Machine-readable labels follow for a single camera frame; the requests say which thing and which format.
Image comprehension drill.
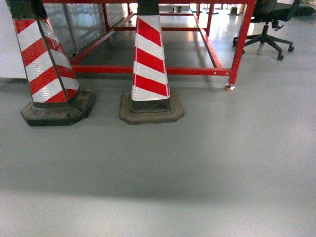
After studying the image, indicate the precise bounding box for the red white traffic cone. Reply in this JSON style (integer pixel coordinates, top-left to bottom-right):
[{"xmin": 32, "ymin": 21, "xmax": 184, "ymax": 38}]
[{"xmin": 119, "ymin": 0, "xmax": 184, "ymax": 125}]

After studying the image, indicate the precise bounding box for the red white cone left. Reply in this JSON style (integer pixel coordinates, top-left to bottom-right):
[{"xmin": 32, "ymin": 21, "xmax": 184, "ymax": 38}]
[{"xmin": 6, "ymin": 0, "xmax": 95, "ymax": 126}]

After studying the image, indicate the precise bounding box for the black office chair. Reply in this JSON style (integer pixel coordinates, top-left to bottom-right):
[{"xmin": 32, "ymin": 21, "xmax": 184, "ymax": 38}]
[{"xmin": 232, "ymin": 0, "xmax": 316, "ymax": 61}]

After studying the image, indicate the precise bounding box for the red metal table frame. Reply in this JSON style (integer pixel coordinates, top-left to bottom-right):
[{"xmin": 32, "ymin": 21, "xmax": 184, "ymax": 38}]
[{"xmin": 41, "ymin": 0, "xmax": 257, "ymax": 92}]

